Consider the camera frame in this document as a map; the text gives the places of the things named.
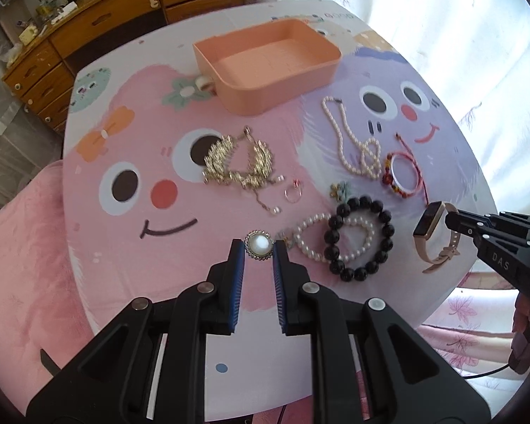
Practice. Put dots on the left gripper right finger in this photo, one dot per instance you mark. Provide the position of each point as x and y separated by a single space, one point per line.
368 364

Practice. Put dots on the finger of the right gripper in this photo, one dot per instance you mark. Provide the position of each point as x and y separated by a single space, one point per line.
472 227

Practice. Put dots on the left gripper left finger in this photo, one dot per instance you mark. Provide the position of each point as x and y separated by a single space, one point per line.
148 365

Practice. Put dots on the pink smart watch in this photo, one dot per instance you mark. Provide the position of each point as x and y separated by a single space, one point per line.
435 244

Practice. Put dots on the round pearl brooch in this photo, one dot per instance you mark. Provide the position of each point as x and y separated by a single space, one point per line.
258 245

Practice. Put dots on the teal flower brooch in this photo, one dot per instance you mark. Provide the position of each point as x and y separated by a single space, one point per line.
340 192

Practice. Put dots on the pink fluffy blanket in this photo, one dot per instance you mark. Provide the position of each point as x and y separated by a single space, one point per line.
40 309

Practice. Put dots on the white floral curtain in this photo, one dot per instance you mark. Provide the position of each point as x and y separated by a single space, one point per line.
475 54

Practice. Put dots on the gold leaf hair comb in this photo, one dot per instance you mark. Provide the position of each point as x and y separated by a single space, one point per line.
243 161

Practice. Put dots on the pink plastic tray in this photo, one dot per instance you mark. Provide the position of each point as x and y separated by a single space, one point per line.
260 67

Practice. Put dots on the wooden desk with drawers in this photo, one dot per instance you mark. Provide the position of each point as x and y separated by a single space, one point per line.
42 76

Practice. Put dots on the yellow mug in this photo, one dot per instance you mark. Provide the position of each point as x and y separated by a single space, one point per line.
28 34

